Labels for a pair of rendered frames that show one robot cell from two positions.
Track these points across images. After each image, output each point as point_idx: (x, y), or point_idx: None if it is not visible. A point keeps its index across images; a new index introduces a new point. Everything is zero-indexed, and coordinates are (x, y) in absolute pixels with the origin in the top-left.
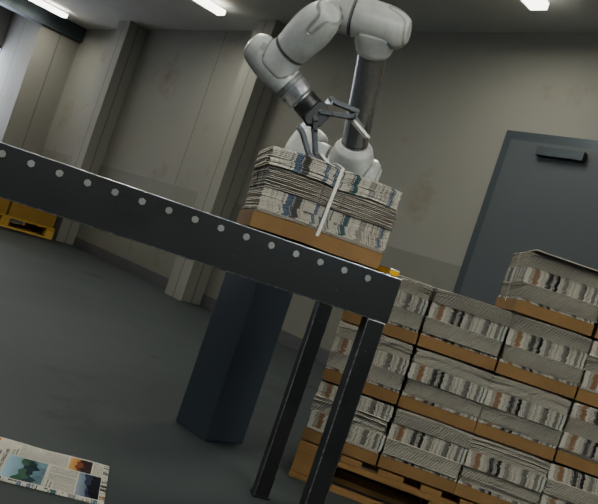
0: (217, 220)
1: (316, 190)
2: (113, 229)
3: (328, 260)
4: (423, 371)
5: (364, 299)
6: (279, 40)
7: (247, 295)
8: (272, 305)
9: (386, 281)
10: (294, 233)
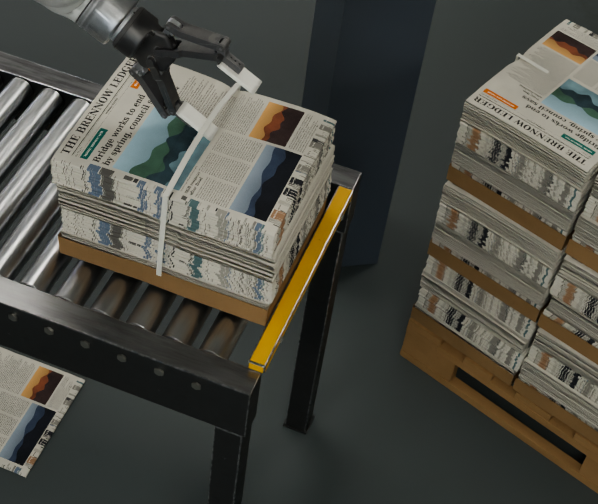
0: None
1: (136, 219)
2: None
3: (133, 357)
4: (575, 293)
5: (201, 406)
6: None
7: (325, 93)
8: (376, 103)
9: (226, 393)
10: (125, 269)
